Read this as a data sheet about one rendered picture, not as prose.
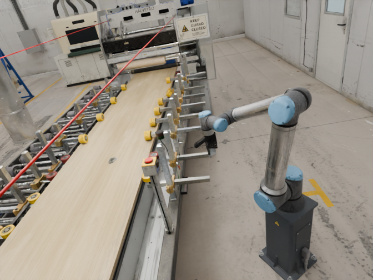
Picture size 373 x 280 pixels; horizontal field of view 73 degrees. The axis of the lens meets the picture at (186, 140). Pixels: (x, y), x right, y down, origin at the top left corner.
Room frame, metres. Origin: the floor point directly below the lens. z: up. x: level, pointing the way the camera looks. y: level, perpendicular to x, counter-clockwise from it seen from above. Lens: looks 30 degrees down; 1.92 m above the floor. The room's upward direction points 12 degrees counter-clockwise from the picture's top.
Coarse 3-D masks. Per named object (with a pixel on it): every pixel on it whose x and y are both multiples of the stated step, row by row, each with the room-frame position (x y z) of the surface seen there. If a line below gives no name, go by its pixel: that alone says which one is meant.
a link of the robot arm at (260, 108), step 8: (296, 88) 1.08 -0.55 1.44; (304, 88) 1.08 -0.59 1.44; (248, 104) 1.40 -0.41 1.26; (256, 104) 1.31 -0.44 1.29; (264, 104) 1.26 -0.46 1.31; (224, 112) 1.54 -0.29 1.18; (232, 112) 1.48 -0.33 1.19; (240, 112) 1.41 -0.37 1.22; (248, 112) 1.35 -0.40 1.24; (256, 112) 1.30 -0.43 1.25; (264, 112) 1.26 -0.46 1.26; (232, 120) 1.48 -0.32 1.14; (240, 120) 1.45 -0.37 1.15
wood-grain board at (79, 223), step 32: (128, 96) 3.17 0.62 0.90; (160, 96) 2.92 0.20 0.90; (96, 128) 2.36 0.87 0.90; (128, 128) 2.20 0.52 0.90; (96, 160) 1.74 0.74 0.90; (128, 160) 1.64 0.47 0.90; (64, 192) 1.40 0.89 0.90; (96, 192) 1.33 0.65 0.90; (128, 192) 1.26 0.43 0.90; (32, 224) 1.15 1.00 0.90; (64, 224) 1.09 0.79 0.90; (96, 224) 1.04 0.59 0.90; (128, 224) 1.01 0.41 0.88; (0, 256) 0.96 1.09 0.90; (32, 256) 0.91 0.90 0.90; (64, 256) 0.87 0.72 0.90; (96, 256) 0.83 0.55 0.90
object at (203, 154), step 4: (204, 152) 1.59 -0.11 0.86; (180, 156) 1.61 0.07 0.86; (184, 156) 1.60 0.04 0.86; (188, 156) 1.59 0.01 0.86; (192, 156) 1.58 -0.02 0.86; (196, 156) 1.58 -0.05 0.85; (200, 156) 1.57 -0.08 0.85; (204, 156) 1.57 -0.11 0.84; (208, 156) 1.56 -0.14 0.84; (168, 160) 1.61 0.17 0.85; (180, 160) 1.60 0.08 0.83
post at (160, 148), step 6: (162, 144) 1.34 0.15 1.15; (162, 150) 1.31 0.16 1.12; (162, 156) 1.32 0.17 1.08; (162, 162) 1.32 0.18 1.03; (162, 168) 1.32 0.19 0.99; (168, 168) 1.33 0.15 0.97; (168, 174) 1.31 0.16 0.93; (168, 180) 1.32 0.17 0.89; (174, 192) 1.32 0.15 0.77; (174, 198) 1.31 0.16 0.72
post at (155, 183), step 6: (150, 180) 1.06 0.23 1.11; (156, 180) 1.06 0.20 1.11; (156, 186) 1.06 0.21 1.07; (156, 192) 1.06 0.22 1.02; (162, 192) 1.08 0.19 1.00; (156, 198) 1.06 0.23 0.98; (162, 198) 1.06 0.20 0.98; (162, 204) 1.06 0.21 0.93; (162, 210) 1.05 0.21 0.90; (162, 216) 1.06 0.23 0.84; (168, 216) 1.07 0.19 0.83; (168, 222) 1.06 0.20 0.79; (168, 228) 1.05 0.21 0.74
